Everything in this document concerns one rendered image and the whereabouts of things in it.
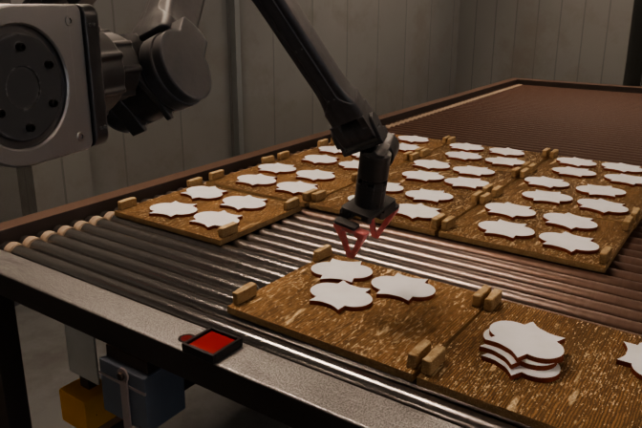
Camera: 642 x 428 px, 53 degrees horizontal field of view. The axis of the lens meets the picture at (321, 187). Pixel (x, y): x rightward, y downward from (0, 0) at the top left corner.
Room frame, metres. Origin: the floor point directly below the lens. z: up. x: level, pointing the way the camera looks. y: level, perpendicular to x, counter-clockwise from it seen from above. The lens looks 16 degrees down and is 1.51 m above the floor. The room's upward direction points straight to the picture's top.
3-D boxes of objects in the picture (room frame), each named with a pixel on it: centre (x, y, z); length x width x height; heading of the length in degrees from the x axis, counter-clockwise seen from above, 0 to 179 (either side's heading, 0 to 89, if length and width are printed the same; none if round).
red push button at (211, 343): (1.02, 0.19, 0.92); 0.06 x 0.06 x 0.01; 55
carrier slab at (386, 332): (1.17, -0.08, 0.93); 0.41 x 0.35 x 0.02; 54
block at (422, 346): (0.95, -0.16, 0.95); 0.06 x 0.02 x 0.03; 144
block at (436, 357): (0.93, -0.18, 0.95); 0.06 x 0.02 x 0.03; 145
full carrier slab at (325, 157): (2.37, -0.09, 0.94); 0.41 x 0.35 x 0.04; 56
